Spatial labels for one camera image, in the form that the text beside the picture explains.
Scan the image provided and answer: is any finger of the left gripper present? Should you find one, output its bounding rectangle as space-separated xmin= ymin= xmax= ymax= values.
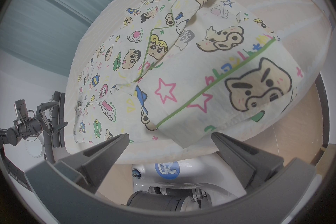
xmin=39 ymin=102 xmax=60 ymax=112
xmin=51 ymin=121 xmax=69 ymax=137

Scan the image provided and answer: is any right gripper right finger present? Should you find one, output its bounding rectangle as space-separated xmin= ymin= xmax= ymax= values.
xmin=211 ymin=133 xmax=284 ymax=190

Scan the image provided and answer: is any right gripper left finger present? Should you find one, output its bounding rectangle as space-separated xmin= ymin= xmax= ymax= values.
xmin=53 ymin=134 xmax=130 ymax=194

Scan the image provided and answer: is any white printed pyjama top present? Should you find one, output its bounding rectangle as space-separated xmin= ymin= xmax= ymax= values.
xmin=73 ymin=0 xmax=305 ymax=148

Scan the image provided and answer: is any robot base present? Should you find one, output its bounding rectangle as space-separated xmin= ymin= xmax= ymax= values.
xmin=127 ymin=153 xmax=248 ymax=215

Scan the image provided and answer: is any dark grey chest of drawers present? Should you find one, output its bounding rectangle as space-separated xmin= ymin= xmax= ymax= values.
xmin=49 ymin=91 xmax=66 ymax=137

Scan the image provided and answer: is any round white framed mirror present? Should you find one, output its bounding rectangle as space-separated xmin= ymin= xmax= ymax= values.
xmin=25 ymin=137 xmax=44 ymax=158

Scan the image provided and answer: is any dark grey dressing table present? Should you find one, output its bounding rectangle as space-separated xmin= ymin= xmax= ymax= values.
xmin=43 ymin=135 xmax=66 ymax=163

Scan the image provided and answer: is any blue-green curtain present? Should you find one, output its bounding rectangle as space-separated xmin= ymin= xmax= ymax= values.
xmin=0 ymin=0 xmax=168 ymax=78

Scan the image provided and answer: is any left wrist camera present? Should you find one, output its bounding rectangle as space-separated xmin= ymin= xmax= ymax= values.
xmin=14 ymin=99 xmax=35 ymax=124

